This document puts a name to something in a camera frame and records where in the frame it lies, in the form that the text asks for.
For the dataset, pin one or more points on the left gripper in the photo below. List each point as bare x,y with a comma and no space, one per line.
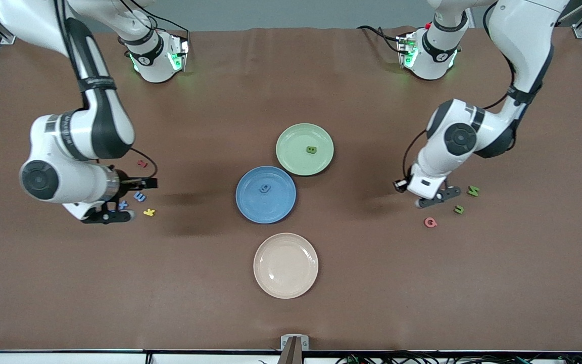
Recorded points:
401,185

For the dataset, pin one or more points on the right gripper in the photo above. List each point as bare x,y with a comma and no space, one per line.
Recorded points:
130,182

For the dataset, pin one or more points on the blue letter M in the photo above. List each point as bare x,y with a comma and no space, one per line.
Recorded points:
140,196

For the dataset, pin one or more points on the green letter U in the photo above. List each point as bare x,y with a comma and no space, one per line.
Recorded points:
458,212

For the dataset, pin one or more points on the green letter N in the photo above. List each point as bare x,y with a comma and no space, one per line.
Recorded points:
473,190

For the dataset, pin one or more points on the green letter B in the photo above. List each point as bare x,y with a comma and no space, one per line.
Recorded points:
311,150

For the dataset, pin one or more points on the blue numeral nine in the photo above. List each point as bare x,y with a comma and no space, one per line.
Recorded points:
268,187

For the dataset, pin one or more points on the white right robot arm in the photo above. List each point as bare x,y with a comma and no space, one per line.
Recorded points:
74,182

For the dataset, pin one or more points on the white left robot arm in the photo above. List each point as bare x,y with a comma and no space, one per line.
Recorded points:
518,30

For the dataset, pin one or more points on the yellow letter K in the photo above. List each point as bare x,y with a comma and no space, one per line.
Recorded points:
149,212

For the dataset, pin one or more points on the pink letter Q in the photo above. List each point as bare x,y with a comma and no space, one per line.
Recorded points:
426,223

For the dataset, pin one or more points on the brown table cover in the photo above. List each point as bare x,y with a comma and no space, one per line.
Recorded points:
422,278

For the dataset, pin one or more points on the blue plate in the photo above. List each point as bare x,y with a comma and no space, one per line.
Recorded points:
255,207

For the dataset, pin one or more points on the green plate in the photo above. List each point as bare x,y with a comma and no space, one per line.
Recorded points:
296,159

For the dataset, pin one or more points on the beige plate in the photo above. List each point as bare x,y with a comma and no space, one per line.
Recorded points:
286,265

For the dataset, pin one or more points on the white table edge strip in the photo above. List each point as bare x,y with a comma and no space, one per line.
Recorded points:
68,359

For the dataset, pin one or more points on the gray camera mount bracket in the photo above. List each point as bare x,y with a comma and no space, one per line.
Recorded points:
294,342

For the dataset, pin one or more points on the brown camera support post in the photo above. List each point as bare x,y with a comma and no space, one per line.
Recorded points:
291,356

